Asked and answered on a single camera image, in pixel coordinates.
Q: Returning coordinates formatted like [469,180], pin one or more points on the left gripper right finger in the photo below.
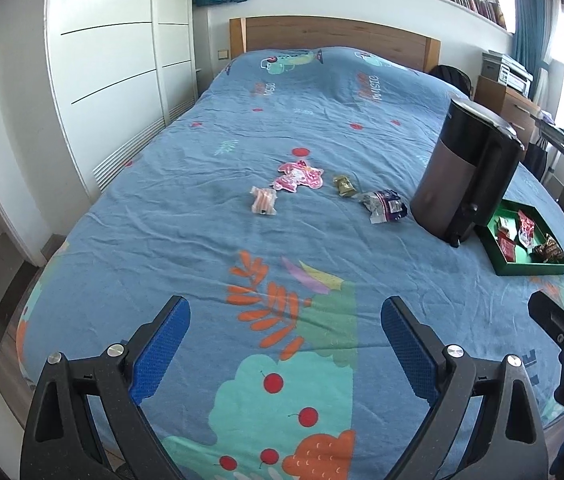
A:
[507,440]

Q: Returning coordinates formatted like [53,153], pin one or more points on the pink cartoon snack packet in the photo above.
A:
[295,174]

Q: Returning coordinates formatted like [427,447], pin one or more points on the brown chocolate snack wrapper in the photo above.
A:
[549,252]

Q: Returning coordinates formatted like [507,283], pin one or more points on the desk by window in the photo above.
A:
[551,134]

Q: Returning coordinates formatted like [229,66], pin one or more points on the red and white chip bag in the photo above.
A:
[526,230]

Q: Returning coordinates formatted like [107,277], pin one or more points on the teal curtain right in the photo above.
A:
[531,37]

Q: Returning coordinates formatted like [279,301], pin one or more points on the grey printer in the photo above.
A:
[503,69]

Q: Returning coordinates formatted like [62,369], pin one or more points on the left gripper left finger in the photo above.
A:
[61,440]

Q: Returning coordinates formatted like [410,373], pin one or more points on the green tray box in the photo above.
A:
[504,222]

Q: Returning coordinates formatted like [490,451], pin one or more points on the pink striped snack packet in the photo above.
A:
[264,201]

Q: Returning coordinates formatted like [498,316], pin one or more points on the black and bronze kettle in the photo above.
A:
[472,165]

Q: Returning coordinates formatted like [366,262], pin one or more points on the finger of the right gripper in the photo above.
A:
[548,315]

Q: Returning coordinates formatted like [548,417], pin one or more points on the dark hanging bag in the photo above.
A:
[536,158]

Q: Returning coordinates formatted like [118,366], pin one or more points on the blue patterned bed sheet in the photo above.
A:
[285,371]

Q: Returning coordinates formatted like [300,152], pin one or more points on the wooden drawer cabinet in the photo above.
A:
[514,108]

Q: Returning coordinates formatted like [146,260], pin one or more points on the olive green candy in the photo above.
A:
[344,186]

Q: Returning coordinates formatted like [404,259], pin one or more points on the white wardrobe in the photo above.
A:
[121,71]

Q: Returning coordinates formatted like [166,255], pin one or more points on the wooden headboard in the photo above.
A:
[312,32]

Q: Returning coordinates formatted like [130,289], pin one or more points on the blue and white snack bag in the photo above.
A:
[384,206]

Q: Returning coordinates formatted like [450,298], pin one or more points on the dark red snack packet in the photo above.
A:
[507,248]

